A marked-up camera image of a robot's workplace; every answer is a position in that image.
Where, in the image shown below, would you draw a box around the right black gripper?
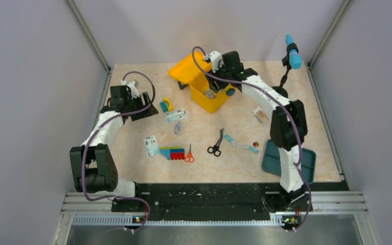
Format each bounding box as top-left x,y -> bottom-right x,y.
206,60 -> 232,93

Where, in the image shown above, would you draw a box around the clear bag teal items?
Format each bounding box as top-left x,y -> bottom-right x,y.
203,89 -> 217,100

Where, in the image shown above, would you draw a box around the yellow plastic medicine box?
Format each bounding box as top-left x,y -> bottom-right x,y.
168,55 -> 235,113

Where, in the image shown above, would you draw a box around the small clear vial bag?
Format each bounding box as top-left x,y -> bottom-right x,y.
174,122 -> 183,134

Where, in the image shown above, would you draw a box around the teal divided tray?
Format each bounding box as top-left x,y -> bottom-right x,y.
261,139 -> 316,184

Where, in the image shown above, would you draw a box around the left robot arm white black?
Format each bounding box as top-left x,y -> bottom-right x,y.
69,80 -> 158,211

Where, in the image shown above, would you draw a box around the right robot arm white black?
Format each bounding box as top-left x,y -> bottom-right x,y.
204,51 -> 308,210

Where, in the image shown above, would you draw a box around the yellow teal tape roll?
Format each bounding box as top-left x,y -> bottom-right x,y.
160,97 -> 174,113

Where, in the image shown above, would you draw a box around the white blue wipe sachets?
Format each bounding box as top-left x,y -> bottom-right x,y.
143,136 -> 160,157

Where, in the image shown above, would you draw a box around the blue microphone on stand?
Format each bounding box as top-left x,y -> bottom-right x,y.
273,34 -> 302,97

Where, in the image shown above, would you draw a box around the light blue plaster strip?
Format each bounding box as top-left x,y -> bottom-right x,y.
224,134 -> 237,148

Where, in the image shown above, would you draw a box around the colourful stacked card pack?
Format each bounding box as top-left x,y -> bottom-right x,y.
160,147 -> 186,160

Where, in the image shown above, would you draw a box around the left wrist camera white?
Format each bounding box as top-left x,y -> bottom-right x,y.
121,79 -> 140,99

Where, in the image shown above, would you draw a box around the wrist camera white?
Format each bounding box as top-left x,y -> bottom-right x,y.
121,79 -> 140,99
204,51 -> 224,73

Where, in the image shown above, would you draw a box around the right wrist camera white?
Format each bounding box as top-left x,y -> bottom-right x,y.
204,51 -> 224,73

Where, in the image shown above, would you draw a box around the black handled scissors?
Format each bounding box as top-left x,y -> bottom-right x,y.
207,128 -> 225,157

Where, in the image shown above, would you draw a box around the orange handled scissors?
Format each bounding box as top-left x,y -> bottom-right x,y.
184,144 -> 194,163

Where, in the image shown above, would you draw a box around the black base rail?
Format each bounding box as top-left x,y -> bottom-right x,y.
111,183 -> 313,222

